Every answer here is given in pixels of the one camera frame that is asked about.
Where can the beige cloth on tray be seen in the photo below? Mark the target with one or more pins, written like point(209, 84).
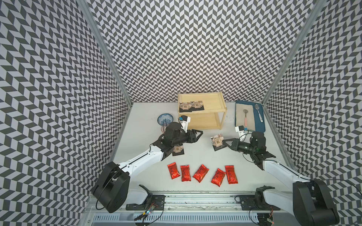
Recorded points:
point(244, 116)

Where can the wooden two-tier shelf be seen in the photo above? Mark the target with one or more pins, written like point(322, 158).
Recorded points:
point(213, 115)

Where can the aluminium front rail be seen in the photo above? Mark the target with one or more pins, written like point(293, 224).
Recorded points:
point(184, 200)

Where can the black floral tea bag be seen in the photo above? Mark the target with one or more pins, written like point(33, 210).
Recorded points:
point(217, 142)
point(185, 107)
point(197, 105)
point(178, 150)

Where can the white handled spoon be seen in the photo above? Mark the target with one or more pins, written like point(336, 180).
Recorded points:
point(257, 107)

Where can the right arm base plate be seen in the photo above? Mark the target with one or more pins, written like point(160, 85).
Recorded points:
point(248, 202)

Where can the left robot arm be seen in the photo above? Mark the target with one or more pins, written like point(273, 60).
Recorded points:
point(112, 186)

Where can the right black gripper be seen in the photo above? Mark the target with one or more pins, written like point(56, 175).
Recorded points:
point(234, 144)

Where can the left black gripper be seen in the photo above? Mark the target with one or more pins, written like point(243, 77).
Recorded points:
point(194, 138)

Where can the blue white ceramic bowl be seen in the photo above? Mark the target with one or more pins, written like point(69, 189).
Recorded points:
point(165, 119)

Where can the pink handled spoon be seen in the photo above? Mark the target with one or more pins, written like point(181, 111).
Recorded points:
point(246, 117)

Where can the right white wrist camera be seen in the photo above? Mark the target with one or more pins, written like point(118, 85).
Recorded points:
point(242, 131)

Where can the red tea bag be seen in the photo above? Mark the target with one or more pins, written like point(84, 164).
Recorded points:
point(185, 173)
point(173, 170)
point(218, 177)
point(231, 175)
point(200, 173)

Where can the teal tray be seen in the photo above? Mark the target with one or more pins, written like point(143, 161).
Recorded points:
point(260, 127)

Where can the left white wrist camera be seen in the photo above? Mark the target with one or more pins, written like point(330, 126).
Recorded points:
point(184, 121)

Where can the pink transparent cup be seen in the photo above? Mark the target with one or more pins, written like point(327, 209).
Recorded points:
point(163, 128)

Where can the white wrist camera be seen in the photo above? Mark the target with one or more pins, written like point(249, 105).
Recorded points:
point(242, 131)
point(184, 121)

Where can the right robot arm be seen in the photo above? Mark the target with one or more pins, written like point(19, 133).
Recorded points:
point(309, 200)

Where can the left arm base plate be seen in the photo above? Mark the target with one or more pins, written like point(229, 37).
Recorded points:
point(157, 200)

